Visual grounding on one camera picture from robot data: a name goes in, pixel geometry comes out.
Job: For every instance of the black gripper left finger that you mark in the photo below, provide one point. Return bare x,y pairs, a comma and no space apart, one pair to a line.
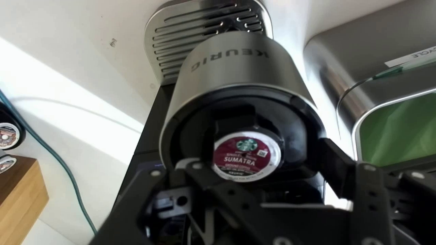
150,195

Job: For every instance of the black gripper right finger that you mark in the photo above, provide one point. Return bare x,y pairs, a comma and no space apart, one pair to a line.
370,204

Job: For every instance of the light wooden box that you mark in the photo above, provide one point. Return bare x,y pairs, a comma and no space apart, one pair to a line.
18,204

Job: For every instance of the Starbucks Sumatra coffee pod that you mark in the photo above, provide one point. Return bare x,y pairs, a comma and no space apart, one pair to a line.
247,157

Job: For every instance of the green bin liner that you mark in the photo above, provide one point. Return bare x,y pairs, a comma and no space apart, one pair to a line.
400,131

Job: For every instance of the stainless steel lidded bin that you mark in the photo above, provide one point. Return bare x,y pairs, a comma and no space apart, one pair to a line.
345,49

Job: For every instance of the black silver Keurig coffeemaker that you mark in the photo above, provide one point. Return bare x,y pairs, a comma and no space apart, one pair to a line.
236,76

